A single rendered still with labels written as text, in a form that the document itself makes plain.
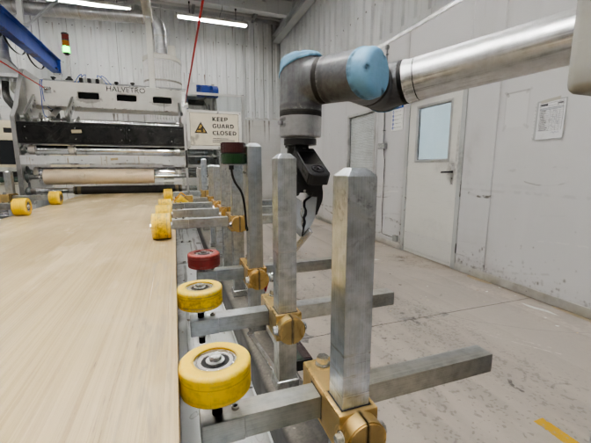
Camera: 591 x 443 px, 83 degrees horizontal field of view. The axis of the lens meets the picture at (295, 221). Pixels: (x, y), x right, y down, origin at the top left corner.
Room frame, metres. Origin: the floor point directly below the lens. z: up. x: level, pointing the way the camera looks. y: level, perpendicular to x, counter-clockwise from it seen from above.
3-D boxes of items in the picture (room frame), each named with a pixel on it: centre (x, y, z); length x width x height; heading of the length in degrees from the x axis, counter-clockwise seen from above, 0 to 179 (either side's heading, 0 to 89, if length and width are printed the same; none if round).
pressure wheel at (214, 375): (0.35, 0.09, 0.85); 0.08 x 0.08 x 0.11
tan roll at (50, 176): (2.87, 1.41, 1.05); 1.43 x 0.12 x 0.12; 110
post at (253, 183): (0.84, 0.10, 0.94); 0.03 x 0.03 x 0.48; 20
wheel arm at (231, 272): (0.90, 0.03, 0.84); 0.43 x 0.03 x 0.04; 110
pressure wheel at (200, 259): (0.83, 0.23, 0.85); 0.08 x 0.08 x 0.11
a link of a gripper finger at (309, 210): (0.76, -0.02, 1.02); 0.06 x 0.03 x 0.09; 20
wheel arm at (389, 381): (0.42, -0.09, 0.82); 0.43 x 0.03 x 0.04; 110
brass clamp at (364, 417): (0.39, -0.06, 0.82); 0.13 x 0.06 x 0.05; 20
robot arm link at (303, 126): (0.75, -0.01, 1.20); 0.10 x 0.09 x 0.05; 110
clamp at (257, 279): (0.86, 0.11, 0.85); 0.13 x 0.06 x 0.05; 20
